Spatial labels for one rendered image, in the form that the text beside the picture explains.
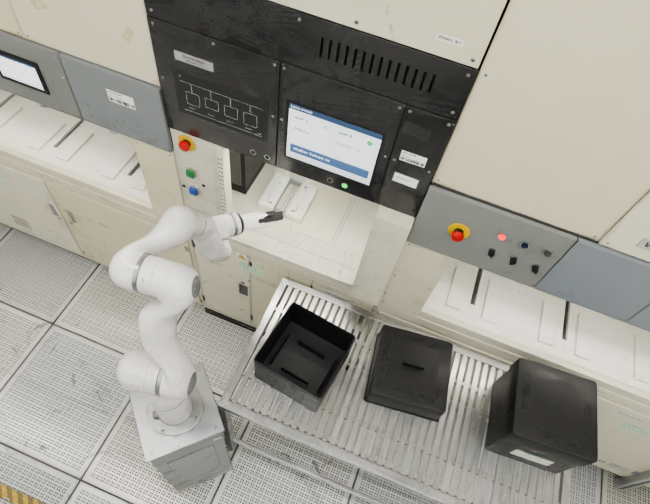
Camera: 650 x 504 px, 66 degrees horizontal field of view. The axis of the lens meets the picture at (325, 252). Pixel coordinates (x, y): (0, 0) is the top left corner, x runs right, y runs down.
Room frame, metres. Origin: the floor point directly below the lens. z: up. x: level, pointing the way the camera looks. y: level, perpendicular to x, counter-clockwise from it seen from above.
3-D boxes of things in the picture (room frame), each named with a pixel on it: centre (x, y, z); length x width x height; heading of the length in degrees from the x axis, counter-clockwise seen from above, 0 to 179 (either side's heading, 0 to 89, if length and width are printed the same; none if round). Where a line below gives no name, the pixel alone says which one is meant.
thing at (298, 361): (0.71, 0.00, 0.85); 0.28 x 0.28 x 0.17; 71
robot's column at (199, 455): (0.45, 0.42, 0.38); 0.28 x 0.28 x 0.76; 34
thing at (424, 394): (0.75, -0.41, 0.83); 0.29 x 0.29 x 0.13; 86
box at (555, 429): (0.65, -0.88, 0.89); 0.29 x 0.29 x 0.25; 82
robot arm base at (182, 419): (0.45, 0.42, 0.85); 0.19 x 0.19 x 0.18
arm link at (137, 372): (0.45, 0.45, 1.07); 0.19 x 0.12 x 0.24; 87
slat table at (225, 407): (0.66, -0.42, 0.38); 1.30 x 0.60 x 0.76; 79
